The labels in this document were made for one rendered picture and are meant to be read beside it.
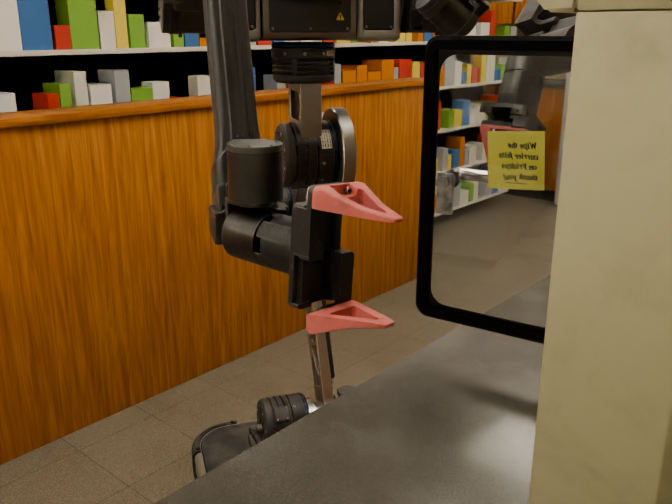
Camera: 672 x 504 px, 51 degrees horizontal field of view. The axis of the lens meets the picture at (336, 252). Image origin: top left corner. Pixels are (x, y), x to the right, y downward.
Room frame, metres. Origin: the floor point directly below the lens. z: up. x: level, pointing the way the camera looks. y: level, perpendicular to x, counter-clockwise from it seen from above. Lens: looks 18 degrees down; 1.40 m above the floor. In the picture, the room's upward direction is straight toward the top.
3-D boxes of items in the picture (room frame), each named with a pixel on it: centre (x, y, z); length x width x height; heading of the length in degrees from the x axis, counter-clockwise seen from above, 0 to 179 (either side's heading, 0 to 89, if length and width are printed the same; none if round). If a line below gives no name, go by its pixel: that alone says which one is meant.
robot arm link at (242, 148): (0.74, 0.09, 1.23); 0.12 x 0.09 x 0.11; 17
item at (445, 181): (0.94, -0.15, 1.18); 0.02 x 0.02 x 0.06; 57
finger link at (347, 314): (0.62, -0.02, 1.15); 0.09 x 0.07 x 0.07; 49
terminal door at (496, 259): (0.90, -0.25, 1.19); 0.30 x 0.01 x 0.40; 57
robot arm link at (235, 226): (0.71, 0.08, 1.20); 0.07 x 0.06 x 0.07; 49
